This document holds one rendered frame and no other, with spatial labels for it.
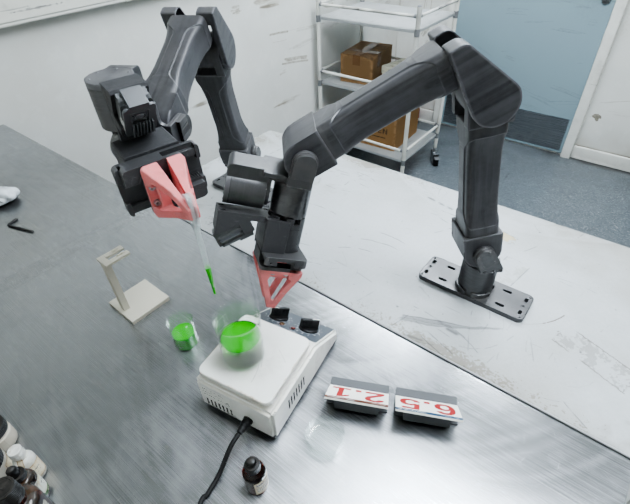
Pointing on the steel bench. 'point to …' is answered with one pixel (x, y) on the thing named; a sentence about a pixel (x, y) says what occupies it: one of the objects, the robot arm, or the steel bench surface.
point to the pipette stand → (144, 295)
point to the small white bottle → (26, 459)
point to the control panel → (297, 326)
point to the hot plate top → (283, 345)
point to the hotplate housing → (240, 408)
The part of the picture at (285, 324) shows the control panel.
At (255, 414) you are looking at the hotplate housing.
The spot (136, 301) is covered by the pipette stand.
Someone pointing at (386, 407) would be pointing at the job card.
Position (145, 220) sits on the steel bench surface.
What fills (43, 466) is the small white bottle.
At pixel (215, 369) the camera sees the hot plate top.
